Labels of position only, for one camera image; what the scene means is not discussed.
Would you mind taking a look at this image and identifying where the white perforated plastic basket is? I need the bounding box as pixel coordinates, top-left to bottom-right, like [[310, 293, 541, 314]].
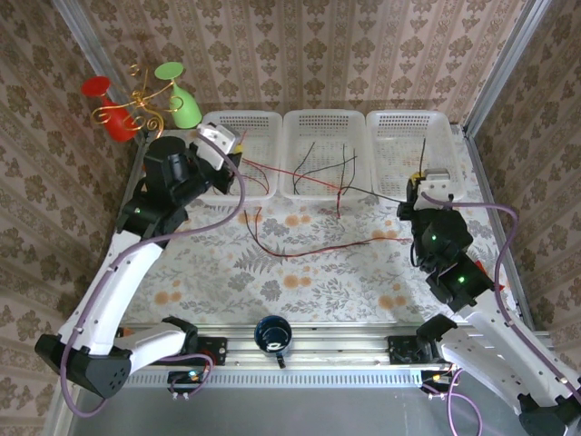
[[365, 108, 467, 203], [185, 110, 283, 205], [281, 108, 368, 201]]

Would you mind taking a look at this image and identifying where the red snack packet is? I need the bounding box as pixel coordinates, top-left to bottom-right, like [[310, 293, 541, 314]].
[[471, 259, 508, 294]]

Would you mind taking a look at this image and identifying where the green plastic wine glass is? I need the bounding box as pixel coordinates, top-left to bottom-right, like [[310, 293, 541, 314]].
[[153, 62, 203, 131]]

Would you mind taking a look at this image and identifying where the small black controller board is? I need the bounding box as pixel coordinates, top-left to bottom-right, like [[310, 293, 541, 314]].
[[419, 370, 458, 396], [166, 370, 205, 395]]

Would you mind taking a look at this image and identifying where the dark blue mug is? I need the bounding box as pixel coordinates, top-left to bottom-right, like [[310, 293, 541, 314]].
[[253, 315, 294, 370]]

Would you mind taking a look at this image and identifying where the grey metal panel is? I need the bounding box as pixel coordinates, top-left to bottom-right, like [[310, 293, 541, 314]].
[[43, 368, 581, 436]]

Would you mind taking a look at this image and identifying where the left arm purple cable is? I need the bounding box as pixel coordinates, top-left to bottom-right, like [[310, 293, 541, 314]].
[[61, 129, 249, 418]]

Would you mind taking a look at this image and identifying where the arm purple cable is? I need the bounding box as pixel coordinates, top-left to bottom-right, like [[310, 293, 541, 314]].
[[61, 129, 249, 418], [419, 191, 581, 436]]

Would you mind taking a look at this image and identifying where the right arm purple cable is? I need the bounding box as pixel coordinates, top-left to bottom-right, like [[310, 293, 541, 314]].
[[419, 191, 581, 436]]

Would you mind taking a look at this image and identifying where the gold wire glass rack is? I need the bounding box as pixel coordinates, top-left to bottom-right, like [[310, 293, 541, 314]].
[[90, 63, 165, 142]]

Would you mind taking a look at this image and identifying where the aluminium mounting rail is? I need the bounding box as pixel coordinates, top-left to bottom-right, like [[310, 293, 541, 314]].
[[63, 322, 559, 370]]

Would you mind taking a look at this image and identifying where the aluminium frame post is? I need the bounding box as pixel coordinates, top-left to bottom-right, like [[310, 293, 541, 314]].
[[51, 0, 147, 137], [461, 0, 558, 137]]

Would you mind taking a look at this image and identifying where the grey slotted cable duct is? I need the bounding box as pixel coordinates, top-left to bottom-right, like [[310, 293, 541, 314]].
[[80, 368, 426, 389]]

